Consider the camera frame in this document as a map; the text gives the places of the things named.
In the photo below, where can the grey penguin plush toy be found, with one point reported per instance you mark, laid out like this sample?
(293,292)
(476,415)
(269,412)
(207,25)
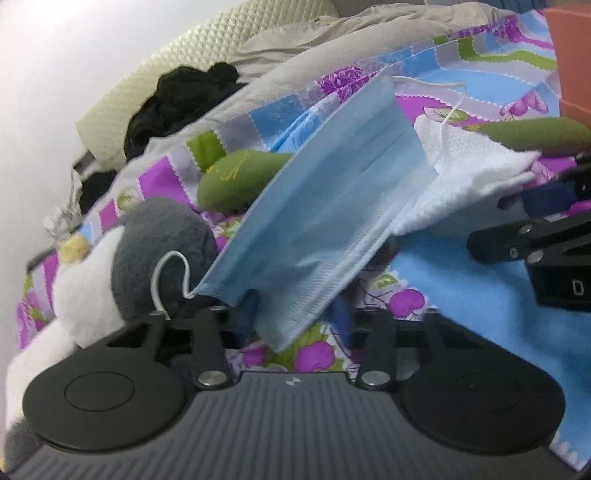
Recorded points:
(152,249)

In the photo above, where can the green embroidered plush toy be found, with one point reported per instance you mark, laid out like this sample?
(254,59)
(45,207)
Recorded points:
(231,180)

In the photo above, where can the pink cardboard box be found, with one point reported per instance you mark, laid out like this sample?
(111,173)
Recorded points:
(572,60)

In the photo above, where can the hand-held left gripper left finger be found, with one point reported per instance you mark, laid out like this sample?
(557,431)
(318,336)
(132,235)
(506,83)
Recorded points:
(210,346)

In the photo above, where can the plain green plush toy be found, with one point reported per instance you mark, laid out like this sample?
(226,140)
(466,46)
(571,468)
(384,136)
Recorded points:
(545,134)

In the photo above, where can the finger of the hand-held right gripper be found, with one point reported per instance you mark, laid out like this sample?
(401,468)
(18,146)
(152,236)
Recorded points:
(549,201)
(508,242)

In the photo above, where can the grey duvet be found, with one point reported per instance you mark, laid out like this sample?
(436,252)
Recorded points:
(323,60)

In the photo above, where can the white tissue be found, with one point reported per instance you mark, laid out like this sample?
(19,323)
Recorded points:
(461,166)

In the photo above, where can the blue face mask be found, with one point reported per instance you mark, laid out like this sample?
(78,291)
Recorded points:
(332,194)

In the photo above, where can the white crumpled cloth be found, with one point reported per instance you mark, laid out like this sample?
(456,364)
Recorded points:
(60,221)

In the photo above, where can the black clothing pile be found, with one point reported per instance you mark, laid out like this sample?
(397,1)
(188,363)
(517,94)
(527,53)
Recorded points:
(175,101)

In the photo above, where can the striped floral bed sheet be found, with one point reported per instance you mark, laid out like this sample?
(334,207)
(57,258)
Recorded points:
(461,300)

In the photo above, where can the cream quilted headboard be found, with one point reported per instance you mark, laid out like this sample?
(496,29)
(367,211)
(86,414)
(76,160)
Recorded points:
(184,50)

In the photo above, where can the black cloth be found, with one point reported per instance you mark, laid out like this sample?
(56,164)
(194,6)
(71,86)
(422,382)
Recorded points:
(97,191)

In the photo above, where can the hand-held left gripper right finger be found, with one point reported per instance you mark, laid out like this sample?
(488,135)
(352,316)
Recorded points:
(344,323)

